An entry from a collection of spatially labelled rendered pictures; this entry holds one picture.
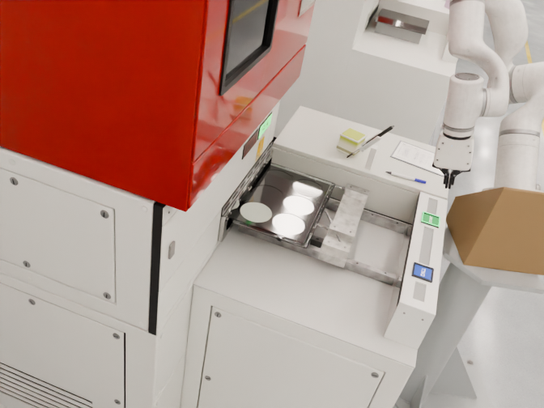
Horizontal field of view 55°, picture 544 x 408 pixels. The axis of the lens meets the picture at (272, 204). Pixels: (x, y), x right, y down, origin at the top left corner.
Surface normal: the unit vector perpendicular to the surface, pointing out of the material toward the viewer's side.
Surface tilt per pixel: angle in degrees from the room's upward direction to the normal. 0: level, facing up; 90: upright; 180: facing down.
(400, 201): 90
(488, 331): 0
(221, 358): 90
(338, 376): 90
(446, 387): 90
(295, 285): 0
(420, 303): 0
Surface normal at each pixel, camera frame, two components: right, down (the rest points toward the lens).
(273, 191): 0.16, -0.79
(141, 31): -0.32, 0.52
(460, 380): -0.04, 0.59
